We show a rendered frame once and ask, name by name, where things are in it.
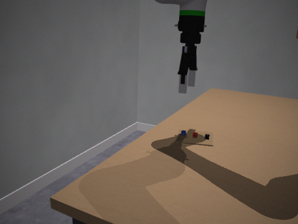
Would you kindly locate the tan square mat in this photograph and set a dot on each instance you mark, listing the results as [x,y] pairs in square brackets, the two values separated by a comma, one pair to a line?
[199,140]

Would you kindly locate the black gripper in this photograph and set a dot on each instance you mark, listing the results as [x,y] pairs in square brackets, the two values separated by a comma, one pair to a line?
[188,58]

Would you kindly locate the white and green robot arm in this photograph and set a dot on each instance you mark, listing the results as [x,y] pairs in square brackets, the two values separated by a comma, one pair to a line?
[191,16]

